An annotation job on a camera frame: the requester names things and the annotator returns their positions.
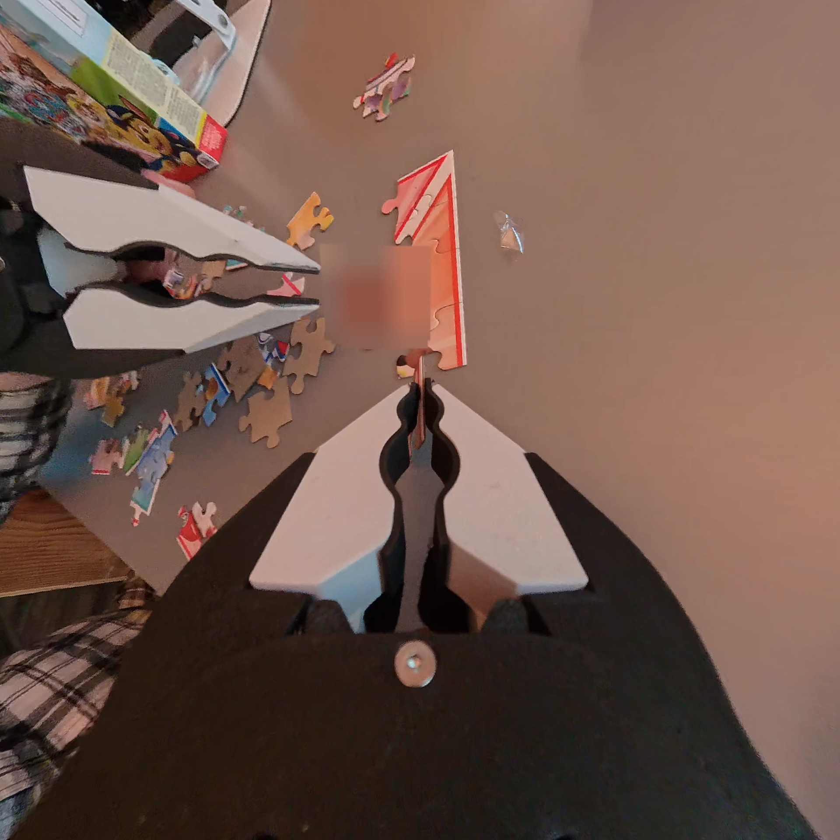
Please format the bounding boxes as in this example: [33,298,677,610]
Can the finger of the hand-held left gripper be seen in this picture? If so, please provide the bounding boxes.
[63,287,320,352]
[24,166,321,273]

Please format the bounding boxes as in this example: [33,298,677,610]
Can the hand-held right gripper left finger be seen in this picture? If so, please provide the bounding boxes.
[249,382,422,632]

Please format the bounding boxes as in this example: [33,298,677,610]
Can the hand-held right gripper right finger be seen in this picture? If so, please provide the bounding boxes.
[420,382,589,632]

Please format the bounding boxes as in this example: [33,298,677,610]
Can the pink red-bordered puzzle piece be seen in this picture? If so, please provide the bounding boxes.
[408,357,428,457]

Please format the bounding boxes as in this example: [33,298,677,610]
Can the jigsaw puzzle pieces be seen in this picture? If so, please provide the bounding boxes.
[87,52,417,560]

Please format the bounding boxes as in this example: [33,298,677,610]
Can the red striped joined puzzle section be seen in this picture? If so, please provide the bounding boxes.
[382,150,468,370]

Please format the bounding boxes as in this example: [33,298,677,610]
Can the person's left forearm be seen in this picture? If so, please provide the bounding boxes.
[0,373,73,522]

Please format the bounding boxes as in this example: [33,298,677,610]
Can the grey desk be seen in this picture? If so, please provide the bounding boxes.
[39,0,840,840]

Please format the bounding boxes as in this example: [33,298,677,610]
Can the colourful puzzle box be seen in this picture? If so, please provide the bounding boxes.
[0,0,228,185]

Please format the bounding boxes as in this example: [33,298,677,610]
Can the wooden book stand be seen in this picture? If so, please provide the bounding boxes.
[128,0,272,129]

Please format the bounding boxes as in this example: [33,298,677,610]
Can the wooden pillar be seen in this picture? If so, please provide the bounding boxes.
[0,491,132,597]

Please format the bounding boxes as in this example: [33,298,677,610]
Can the person's plaid shirt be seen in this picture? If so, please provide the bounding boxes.
[0,576,157,821]

